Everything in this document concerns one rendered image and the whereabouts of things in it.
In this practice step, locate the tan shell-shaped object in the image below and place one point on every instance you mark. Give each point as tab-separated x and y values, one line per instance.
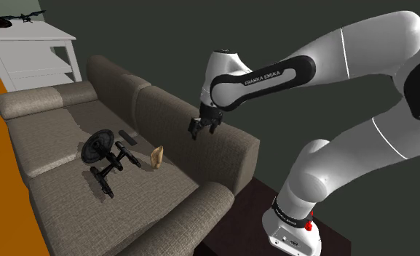
156	157

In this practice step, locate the grey-brown fabric sofa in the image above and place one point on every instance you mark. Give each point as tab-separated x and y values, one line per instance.
131	198

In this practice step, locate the black dragon figure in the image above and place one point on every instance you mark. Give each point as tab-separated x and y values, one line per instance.
25	16

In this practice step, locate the black remote control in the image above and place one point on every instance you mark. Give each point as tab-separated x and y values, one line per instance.
127	137

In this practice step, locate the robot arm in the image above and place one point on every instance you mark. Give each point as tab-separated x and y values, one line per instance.
337	156

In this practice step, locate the dark robot stand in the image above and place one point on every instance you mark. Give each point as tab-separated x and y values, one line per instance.
252	220

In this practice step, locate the white side table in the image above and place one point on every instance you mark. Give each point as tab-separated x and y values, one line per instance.
32	60

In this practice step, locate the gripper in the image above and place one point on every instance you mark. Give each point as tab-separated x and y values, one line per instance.
210	114

